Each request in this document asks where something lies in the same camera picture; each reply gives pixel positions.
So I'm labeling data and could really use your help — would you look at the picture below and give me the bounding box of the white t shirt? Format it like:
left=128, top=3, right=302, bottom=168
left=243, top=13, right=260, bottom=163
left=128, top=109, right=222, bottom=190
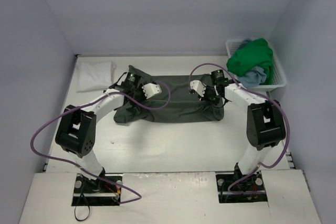
left=77, top=61, right=115, bottom=92

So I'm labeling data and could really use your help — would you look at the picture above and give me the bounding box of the grey green t shirt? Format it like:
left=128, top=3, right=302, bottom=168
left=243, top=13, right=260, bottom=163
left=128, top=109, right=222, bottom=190
left=113, top=65, right=224, bottom=124

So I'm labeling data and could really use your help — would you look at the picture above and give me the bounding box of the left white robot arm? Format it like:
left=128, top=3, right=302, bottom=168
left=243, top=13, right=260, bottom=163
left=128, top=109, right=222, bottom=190
left=55, top=72, right=145, bottom=193

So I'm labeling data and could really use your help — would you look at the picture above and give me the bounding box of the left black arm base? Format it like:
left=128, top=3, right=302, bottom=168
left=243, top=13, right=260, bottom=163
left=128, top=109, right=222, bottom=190
left=71, top=174, right=121, bottom=206

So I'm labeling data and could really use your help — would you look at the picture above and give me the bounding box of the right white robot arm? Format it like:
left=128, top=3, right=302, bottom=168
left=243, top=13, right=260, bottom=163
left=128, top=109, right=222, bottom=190
left=190, top=70, right=286, bottom=188

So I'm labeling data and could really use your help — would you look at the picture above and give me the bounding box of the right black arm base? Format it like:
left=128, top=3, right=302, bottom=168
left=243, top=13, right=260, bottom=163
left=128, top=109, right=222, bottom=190
left=216, top=164, right=268, bottom=204

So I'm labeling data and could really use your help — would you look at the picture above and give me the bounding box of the blue t shirt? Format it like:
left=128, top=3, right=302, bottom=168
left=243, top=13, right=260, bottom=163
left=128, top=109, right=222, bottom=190
left=238, top=39, right=268, bottom=90

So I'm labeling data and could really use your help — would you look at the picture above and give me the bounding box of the white laundry basket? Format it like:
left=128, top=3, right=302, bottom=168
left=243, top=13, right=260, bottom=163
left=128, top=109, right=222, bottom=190
left=225, top=38, right=287, bottom=92

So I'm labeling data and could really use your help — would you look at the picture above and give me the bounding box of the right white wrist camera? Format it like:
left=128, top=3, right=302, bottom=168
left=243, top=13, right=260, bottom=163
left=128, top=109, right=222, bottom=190
left=189, top=80, right=206, bottom=98

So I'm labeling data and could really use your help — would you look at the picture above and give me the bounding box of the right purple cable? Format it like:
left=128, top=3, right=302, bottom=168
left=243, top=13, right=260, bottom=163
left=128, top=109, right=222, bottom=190
left=188, top=62, right=291, bottom=196

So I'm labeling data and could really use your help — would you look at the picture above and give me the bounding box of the purple cable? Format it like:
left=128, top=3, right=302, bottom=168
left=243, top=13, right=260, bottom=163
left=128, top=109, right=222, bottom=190
left=188, top=62, right=291, bottom=196
left=30, top=81, right=173, bottom=205

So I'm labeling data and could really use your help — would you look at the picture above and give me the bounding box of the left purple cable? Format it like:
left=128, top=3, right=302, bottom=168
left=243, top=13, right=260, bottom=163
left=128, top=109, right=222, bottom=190
left=30, top=81, right=173, bottom=205

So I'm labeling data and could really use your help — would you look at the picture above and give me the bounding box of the black thin looped cable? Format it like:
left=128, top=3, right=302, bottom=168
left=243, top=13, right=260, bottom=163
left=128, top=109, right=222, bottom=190
left=73, top=192, right=91, bottom=221

